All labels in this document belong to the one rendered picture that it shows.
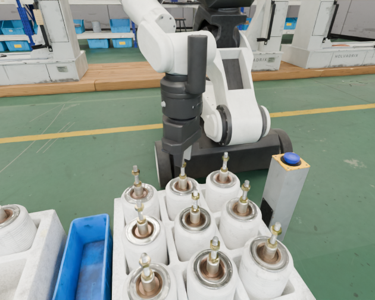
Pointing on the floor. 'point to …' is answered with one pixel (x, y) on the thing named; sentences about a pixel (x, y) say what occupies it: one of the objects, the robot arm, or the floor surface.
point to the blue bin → (86, 261)
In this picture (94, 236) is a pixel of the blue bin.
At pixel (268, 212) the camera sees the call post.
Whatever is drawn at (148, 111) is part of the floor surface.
